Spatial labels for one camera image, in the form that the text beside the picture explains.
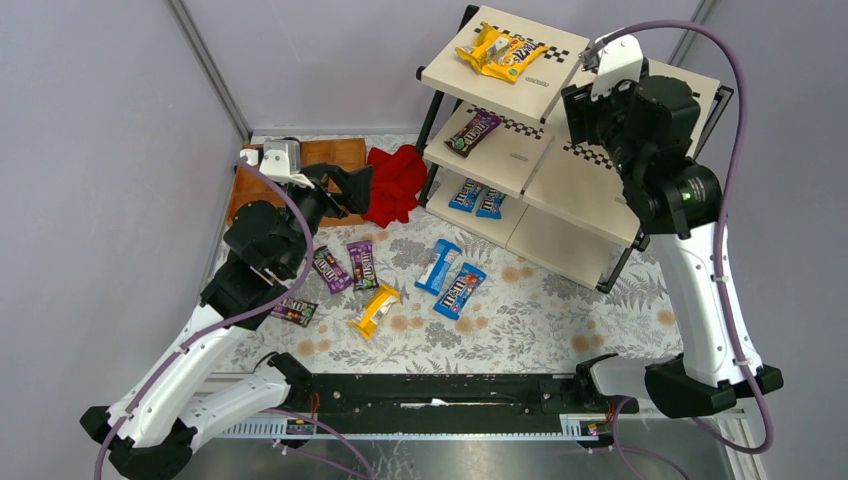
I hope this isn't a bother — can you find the yellow candy bag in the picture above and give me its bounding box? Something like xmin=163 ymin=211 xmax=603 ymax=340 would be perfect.
xmin=347 ymin=285 xmax=402 ymax=340
xmin=455 ymin=22 xmax=512 ymax=73

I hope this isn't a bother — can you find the blue M&M bag moved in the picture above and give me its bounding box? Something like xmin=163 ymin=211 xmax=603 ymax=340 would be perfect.
xmin=475 ymin=187 xmax=506 ymax=220

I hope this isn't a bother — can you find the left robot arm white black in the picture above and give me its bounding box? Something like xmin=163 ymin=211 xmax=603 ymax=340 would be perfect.
xmin=80 ymin=163 xmax=374 ymax=479

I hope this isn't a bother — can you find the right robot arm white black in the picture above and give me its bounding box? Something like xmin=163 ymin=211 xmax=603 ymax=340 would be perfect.
xmin=561 ymin=76 xmax=784 ymax=418

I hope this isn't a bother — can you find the purple candy bag left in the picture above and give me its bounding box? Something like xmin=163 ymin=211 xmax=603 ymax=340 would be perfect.
xmin=312 ymin=246 xmax=353 ymax=294

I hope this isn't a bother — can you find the purple candy bag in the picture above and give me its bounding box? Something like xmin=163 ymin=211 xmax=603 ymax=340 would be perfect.
xmin=312 ymin=246 xmax=353 ymax=294
xmin=347 ymin=240 xmax=380 ymax=291

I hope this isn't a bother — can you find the purple candy bag right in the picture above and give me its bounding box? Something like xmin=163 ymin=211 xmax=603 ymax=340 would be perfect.
xmin=347 ymin=240 xmax=380 ymax=291

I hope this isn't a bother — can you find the yellow M&M bag on shelf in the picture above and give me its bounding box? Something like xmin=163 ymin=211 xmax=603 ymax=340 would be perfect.
xmin=481 ymin=36 xmax=549 ymax=84

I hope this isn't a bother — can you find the cream three-tier shelf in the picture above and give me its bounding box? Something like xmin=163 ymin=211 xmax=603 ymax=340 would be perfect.
xmin=417 ymin=5 xmax=731 ymax=292

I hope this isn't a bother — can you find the blue M&M bag bottom shelf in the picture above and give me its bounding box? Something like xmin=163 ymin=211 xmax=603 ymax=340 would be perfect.
xmin=448 ymin=178 xmax=485 ymax=212

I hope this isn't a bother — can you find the brown M&M bag on shelf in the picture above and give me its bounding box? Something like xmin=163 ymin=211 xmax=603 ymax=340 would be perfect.
xmin=444 ymin=109 xmax=502 ymax=158

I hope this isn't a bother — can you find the light blue candy bag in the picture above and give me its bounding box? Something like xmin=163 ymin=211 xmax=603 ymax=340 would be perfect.
xmin=414 ymin=239 xmax=462 ymax=295

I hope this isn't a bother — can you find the red cloth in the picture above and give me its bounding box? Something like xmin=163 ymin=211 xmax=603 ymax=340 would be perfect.
xmin=362 ymin=144 xmax=427 ymax=228

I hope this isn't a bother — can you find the wooden compartment tray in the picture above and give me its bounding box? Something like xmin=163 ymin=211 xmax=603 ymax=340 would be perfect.
xmin=226 ymin=137 xmax=367 ymax=226

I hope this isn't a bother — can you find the brown M&M bag on table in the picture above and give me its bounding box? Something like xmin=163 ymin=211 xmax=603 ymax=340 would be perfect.
xmin=270 ymin=298 xmax=318 ymax=328

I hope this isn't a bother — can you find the floral tablecloth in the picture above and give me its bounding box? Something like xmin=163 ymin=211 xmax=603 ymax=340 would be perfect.
xmin=198 ymin=132 xmax=690 ymax=376

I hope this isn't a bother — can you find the blue M&M bag on table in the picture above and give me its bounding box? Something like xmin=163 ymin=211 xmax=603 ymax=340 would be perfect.
xmin=434 ymin=263 xmax=487 ymax=320

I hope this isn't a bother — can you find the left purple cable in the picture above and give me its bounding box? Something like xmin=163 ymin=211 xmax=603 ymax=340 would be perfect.
xmin=93 ymin=158 xmax=317 ymax=480

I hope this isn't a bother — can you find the purple cable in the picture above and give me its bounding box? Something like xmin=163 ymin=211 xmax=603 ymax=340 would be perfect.
xmin=589 ymin=19 xmax=776 ymax=456
xmin=93 ymin=158 xmax=317 ymax=480

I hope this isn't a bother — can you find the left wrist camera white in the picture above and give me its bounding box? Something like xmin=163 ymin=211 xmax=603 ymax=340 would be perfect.
xmin=239 ymin=137 xmax=314 ymax=188

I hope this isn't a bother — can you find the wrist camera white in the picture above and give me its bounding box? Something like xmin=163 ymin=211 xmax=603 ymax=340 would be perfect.
xmin=239 ymin=137 xmax=314 ymax=188
xmin=579 ymin=35 xmax=644 ymax=102

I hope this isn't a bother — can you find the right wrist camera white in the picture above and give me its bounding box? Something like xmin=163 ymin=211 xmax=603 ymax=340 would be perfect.
xmin=579 ymin=35 xmax=644 ymax=102

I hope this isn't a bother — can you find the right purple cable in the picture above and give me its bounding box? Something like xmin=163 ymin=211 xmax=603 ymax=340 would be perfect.
xmin=589 ymin=19 xmax=776 ymax=456

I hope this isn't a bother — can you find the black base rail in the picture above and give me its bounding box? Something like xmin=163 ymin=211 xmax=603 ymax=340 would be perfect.
xmin=264 ymin=352 xmax=637 ymax=439

